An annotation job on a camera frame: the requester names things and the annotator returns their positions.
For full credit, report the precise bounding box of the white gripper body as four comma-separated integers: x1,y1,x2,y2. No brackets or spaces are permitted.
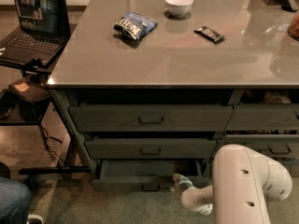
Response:
174,179,213,216

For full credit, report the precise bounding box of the grey drawer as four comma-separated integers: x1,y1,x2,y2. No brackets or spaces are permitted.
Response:
226,105,299,131
215,134,299,158
201,158,299,177
85,138,217,159
69,105,233,132
93,159,210,192

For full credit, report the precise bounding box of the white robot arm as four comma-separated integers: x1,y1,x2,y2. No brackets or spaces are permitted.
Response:
171,144,292,224

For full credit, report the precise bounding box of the white shoe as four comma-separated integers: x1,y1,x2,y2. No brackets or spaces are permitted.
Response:
26,215,44,224

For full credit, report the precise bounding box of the black candy bar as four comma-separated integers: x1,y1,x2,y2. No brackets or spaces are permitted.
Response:
194,26,225,44

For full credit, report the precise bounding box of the person leg in jeans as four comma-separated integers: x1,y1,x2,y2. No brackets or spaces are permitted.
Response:
0,176,31,224

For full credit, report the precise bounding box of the blue chip bag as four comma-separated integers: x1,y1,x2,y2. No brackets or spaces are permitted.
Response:
114,11,158,40

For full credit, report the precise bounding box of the black pouch with note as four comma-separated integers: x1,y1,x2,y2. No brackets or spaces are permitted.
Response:
8,77,50,104

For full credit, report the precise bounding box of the white bowl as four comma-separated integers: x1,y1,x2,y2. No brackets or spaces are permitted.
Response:
165,0,193,17

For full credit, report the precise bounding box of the black laptop stand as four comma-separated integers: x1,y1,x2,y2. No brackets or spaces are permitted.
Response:
0,23,92,176

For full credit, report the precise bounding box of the brown object at right edge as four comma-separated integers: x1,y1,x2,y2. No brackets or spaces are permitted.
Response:
288,13,299,40

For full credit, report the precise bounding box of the black laptop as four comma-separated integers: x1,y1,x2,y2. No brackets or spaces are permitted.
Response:
0,0,71,67

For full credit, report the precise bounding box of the grey cabinet frame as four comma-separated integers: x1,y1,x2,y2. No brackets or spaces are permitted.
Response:
52,87,298,179

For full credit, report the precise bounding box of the black cable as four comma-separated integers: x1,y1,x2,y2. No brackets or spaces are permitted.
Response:
37,123,68,165

